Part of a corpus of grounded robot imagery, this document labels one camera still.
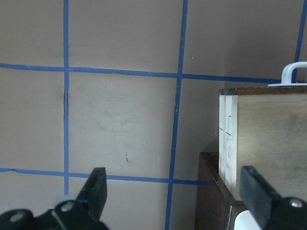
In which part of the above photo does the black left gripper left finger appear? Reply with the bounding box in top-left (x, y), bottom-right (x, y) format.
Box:
top-left (0, 168), bottom-right (107, 230)

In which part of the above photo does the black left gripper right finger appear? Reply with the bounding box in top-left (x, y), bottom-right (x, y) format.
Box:
top-left (240, 166), bottom-right (307, 230)

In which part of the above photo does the wooden drawer with white handle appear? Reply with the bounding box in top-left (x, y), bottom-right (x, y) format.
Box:
top-left (219, 62), bottom-right (307, 200)

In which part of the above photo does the dark brown wooden cabinet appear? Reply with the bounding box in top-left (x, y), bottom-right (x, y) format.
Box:
top-left (195, 152), bottom-right (246, 230)

